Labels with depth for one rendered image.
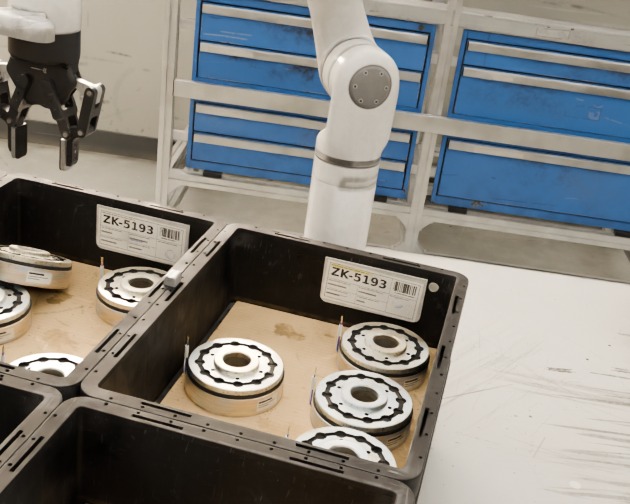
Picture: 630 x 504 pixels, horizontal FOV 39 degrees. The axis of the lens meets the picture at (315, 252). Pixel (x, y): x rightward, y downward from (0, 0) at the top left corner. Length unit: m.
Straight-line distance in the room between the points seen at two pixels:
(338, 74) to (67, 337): 0.47
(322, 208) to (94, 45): 2.67
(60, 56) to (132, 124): 2.90
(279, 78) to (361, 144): 1.63
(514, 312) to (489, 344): 0.13
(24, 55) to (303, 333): 0.44
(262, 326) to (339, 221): 0.23
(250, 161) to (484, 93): 0.76
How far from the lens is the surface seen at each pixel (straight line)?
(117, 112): 3.89
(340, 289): 1.10
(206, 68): 2.85
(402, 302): 1.09
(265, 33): 2.80
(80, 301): 1.13
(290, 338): 1.08
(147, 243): 1.16
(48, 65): 1.02
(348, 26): 1.24
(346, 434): 0.89
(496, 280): 1.61
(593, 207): 3.00
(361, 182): 1.24
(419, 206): 2.91
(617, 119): 2.92
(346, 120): 1.20
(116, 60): 3.83
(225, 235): 1.08
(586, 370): 1.42
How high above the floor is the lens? 1.39
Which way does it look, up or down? 26 degrees down
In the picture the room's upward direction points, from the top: 8 degrees clockwise
